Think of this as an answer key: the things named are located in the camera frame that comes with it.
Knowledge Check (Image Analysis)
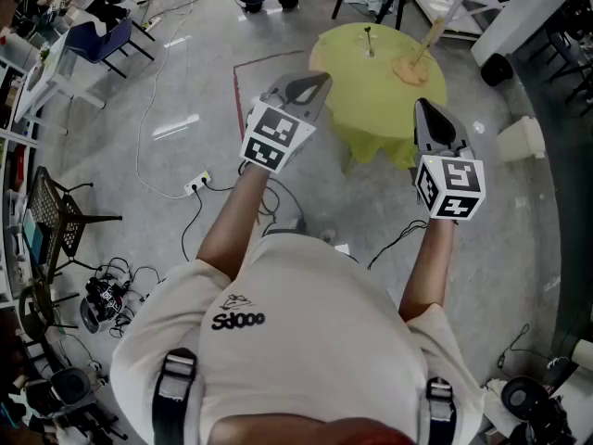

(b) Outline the black round stool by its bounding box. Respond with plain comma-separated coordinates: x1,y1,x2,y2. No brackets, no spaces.
18,284,81,342

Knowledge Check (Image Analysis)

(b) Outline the person's white t-shirt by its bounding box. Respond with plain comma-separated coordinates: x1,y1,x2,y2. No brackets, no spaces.
109,233,486,445

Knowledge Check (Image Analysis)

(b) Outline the black cable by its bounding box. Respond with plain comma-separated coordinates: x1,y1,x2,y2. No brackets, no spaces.
181,184,235,263
367,219,428,271

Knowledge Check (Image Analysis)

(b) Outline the person's right forearm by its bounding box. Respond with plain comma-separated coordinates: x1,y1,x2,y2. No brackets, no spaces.
397,217,458,322

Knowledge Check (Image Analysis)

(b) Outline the black bin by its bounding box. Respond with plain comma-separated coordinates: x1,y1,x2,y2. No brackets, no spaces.
480,53,515,88

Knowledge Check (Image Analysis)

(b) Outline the round table green tablecloth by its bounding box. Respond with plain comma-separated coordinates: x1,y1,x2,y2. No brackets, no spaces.
309,21,448,172

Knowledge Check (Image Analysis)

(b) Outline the blue chair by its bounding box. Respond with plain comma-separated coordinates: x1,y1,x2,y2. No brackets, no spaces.
64,16,157,80

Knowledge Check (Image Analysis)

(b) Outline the dark office chair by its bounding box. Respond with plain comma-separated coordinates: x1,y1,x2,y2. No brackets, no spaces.
545,0,593,116

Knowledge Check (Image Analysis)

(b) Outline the white pillar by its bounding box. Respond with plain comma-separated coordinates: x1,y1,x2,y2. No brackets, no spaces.
469,0,581,67

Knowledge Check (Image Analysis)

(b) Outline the spare gripper device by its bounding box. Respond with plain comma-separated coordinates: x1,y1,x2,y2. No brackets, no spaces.
79,274,136,337

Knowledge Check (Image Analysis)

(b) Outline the orange cloth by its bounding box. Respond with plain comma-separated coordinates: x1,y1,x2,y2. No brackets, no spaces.
392,55,431,85

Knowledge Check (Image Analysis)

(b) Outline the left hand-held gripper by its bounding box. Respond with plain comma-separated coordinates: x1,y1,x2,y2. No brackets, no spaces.
239,70,334,174

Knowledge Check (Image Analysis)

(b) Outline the black backpack strap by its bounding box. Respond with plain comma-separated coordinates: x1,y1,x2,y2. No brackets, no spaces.
152,347,199,445
424,376,458,445

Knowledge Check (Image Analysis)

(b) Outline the person's left forearm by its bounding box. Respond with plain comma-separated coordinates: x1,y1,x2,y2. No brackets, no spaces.
196,159,272,282

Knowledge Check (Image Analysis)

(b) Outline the white storage shelf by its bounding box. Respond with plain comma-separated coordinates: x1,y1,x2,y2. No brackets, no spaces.
0,57,39,306

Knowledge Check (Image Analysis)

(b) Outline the white desk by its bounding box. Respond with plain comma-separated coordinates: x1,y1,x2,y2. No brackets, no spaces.
13,30,107,134

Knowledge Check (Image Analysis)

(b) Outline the white cable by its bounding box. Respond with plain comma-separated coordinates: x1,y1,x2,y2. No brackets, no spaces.
134,0,243,201

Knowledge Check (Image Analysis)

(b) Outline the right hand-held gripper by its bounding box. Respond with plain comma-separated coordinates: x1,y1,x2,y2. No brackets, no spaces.
412,97,486,223

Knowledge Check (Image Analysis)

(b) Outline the white metal shelving unit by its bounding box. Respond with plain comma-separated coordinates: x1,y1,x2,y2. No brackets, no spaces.
413,0,525,42

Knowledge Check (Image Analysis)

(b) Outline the black mesh chair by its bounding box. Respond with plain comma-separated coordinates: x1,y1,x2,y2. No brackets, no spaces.
24,165,124,287

